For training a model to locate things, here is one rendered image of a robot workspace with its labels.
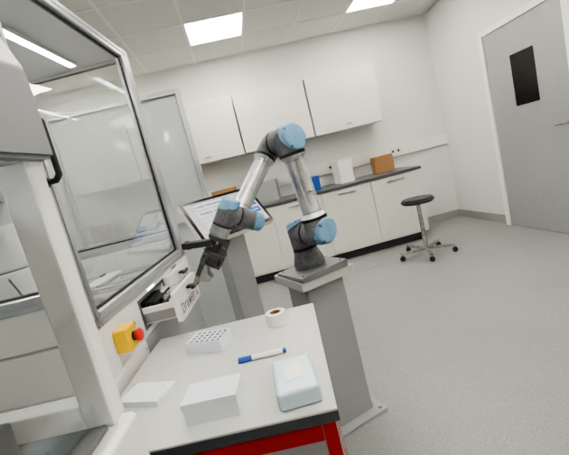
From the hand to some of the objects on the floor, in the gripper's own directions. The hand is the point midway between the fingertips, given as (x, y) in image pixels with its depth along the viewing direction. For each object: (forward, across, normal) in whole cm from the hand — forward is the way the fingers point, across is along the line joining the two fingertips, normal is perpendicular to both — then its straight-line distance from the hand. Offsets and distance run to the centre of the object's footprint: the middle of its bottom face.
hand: (195, 282), depth 148 cm
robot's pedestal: (+49, +33, -90) cm, 108 cm away
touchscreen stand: (+74, +92, -55) cm, 130 cm away
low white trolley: (+68, -41, -63) cm, 101 cm away
